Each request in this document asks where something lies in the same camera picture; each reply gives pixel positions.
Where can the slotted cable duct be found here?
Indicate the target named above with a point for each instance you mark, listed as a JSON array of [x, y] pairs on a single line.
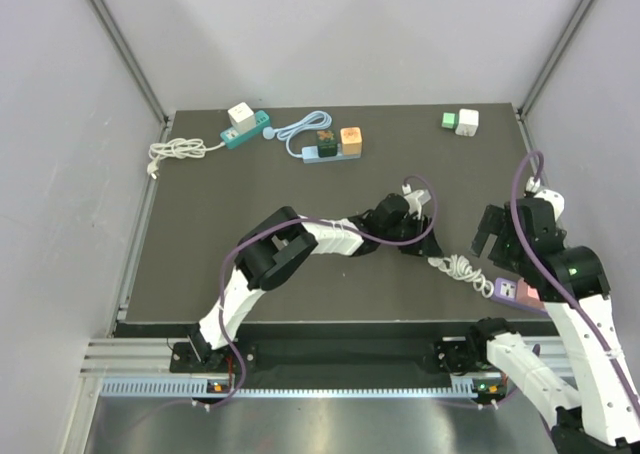
[[207, 388]]

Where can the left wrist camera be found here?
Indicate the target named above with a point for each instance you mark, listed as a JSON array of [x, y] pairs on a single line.
[[416, 198]]

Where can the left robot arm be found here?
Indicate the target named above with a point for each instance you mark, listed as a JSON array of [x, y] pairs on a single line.
[[271, 253]]

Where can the pink cube plug adapter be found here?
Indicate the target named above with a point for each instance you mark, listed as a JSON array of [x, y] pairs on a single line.
[[528, 296]]

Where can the white cube adapter on teal strip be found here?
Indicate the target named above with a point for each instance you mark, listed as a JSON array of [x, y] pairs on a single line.
[[242, 117]]

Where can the front aluminium rail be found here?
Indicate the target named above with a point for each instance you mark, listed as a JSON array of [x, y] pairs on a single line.
[[137, 356]]

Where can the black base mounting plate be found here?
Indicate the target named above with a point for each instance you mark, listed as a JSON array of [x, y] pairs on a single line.
[[259, 355]]

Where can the dark green cube adapter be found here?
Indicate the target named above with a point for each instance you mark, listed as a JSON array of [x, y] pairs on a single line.
[[326, 143]]

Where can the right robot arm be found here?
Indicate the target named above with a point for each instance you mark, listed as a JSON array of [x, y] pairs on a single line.
[[599, 413]]

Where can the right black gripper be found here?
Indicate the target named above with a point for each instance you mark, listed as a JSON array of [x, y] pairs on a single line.
[[492, 221]]

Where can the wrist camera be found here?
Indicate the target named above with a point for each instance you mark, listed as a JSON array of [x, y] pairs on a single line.
[[535, 189], [416, 198]]

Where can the orange cube adapter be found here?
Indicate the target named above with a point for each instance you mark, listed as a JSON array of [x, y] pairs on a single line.
[[351, 141]]

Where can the purple power strip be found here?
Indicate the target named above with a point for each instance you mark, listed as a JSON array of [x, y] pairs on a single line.
[[505, 293]]

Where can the white cube adapter far right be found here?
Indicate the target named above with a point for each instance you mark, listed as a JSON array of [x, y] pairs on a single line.
[[467, 122]]

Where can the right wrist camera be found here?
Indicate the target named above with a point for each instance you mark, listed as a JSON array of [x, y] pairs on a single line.
[[535, 189]]

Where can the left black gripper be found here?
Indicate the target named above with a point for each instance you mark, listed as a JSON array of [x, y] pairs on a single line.
[[427, 248]]

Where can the small green cube adapter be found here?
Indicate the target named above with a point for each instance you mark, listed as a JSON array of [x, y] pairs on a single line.
[[449, 120]]

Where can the light blue power strip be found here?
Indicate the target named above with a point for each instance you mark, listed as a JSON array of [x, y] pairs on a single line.
[[310, 155]]

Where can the left aluminium frame post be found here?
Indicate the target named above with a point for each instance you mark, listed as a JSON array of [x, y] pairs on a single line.
[[128, 58]]

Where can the aluminium frame post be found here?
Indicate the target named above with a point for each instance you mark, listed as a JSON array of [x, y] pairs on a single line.
[[559, 49], [128, 58]]

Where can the right aluminium frame post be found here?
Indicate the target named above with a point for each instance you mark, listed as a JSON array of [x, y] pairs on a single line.
[[559, 49]]

